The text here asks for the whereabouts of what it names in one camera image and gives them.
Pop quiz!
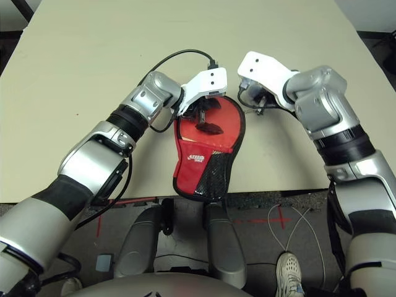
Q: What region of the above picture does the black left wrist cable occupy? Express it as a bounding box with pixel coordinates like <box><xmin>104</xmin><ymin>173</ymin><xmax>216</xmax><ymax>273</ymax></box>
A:
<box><xmin>147</xmin><ymin>49</ymin><xmax>220</xmax><ymax>134</ymax></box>

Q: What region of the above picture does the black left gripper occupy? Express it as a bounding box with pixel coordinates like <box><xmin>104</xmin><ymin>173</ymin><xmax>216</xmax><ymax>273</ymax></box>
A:
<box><xmin>185</xmin><ymin>98</ymin><xmax>225</xmax><ymax>136</ymax></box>

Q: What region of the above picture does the white perforated sneaker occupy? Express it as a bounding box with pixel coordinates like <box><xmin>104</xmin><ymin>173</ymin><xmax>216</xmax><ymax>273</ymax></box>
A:
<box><xmin>275</xmin><ymin>252</ymin><xmax>303</xmax><ymax>297</ymax></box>

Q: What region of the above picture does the silver robot left leg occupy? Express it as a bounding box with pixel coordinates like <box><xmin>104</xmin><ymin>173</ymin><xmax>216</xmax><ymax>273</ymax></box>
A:
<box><xmin>113</xmin><ymin>197</ymin><xmax>174</xmax><ymax>281</ymax></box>

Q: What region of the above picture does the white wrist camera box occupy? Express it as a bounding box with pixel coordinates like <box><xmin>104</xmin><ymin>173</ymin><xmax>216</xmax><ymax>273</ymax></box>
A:
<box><xmin>178</xmin><ymin>67</ymin><xmax>228</xmax><ymax>117</ymax></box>
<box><xmin>237</xmin><ymin>51</ymin><xmax>301</xmax><ymax>111</ymax></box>

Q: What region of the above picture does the grey robot torso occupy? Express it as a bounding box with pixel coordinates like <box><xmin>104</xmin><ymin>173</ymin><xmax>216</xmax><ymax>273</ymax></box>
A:
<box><xmin>66</xmin><ymin>270</ymin><xmax>279</xmax><ymax>297</ymax></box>

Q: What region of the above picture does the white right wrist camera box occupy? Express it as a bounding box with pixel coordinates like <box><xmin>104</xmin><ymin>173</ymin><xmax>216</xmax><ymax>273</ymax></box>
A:
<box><xmin>237</xmin><ymin>51</ymin><xmax>301</xmax><ymax>111</ymax></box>

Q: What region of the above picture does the silver robot right leg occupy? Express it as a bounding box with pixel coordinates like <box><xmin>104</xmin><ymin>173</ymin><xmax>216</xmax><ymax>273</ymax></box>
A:
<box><xmin>202</xmin><ymin>200</ymin><xmax>248</xmax><ymax>281</ymax></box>

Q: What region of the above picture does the blue-grey foot pedal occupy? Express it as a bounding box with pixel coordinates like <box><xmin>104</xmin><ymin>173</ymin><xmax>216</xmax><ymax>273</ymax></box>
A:
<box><xmin>95</xmin><ymin>253</ymin><xmax>115</xmax><ymax>272</ymax></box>

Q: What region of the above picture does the beige sneaker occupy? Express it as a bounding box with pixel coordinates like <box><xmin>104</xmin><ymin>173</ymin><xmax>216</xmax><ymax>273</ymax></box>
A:
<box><xmin>60</xmin><ymin>277</ymin><xmax>83</xmax><ymax>297</ymax></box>

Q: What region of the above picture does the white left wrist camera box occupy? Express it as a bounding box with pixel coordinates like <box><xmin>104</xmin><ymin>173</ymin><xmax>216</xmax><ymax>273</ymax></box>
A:
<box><xmin>178</xmin><ymin>67</ymin><xmax>228</xmax><ymax>117</ymax></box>

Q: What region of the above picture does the thin white cord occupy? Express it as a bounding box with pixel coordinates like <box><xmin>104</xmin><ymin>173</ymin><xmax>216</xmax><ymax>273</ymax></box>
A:
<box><xmin>267</xmin><ymin>205</ymin><xmax>327</xmax><ymax>288</ymax></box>

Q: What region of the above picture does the red black paddle case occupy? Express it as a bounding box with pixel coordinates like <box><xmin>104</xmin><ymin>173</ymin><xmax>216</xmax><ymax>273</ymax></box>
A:
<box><xmin>172</xmin><ymin>95</ymin><xmax>247</xmax><ymax>200</ymax></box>

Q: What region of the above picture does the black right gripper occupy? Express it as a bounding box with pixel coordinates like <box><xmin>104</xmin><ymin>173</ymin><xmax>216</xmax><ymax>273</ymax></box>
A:
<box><xmin>259</xmin><ymin>89</ymin><xmax>280</xmax><ymax>110</ymax></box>

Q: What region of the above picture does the silver robot leg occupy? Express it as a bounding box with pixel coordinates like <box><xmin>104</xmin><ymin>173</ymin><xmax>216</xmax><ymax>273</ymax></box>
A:
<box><xmin>202</xmin><ymin>200</ymin><xmax>248</xmax><ymax>281</ymax></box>
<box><xmin>113</xmin><ymin>197</ymin><xmax>174</xmax><ymax>281</ymax></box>

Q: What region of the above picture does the black metal table leg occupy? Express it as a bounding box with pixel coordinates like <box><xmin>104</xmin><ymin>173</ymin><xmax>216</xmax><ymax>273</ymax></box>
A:
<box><xmin>14</xmin><ymin>0</ymin><xmax>35</xmax><ymax>23</ymax></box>

